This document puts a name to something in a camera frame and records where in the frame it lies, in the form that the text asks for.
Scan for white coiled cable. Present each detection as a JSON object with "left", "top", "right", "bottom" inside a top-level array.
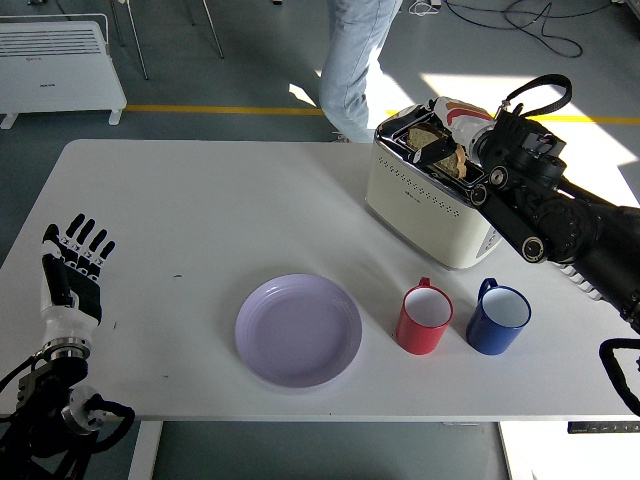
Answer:
[{"left": 407, "top": 0, "right": 444, "bottom": 17}]

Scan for black table control panel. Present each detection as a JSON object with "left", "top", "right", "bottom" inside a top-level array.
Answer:
[{"left": 566, "top": 420, "right": 640, "bottom": 434}]

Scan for white panel heater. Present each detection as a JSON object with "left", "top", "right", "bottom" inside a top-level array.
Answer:
[{"left": 0, "top": 14, "right": 128, "bottom": 131}]

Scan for red enamel mug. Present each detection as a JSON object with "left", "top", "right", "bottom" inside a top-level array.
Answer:
[{"left": 395, "top": 277, "right": 455, "bottom": 356}]

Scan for bread slice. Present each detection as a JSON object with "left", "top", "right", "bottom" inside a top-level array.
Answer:
[{"left": 405, "top": 124, "right": 469, "bottom": 177}]

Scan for black floor cable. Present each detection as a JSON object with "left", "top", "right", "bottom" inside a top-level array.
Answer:
[{"left": 444, "top": 0, "right": 584, "bottom": 57}]

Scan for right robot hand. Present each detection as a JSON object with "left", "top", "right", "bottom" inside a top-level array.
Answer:
[{"left": 410, "top": 96, "right": 497, "bottom": 169}]

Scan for white table leg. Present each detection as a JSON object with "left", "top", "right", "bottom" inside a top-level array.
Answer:
[
  {"left": 496, "top": 422, "right": 516, "bottom": 480},
  {"left": 127, "top": 421, "right": 164, "bottom": 480}
]

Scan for metal chair legs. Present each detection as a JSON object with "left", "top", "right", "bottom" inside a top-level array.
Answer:
[{"left": 107, "top": 0, "right": 225, "bottom": 82}]

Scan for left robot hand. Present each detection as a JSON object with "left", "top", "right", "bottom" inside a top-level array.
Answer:
[{"left": 38, "top": 213, "right": 117, "bottom": 341}]

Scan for purple plate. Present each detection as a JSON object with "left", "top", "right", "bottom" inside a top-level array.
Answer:
[{"left": 234, "top": 272, "right": 364, "bottom": 389}]

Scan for blue enamel mug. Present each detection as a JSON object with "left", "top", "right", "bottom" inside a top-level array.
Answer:
[{"left": 465, "top": 277, "right": 531, "bottom": 357}]

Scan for cream toaster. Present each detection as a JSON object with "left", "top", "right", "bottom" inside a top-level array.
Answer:
[{"left": 363, "top": 107, "right": 504, "bottom": 271}]

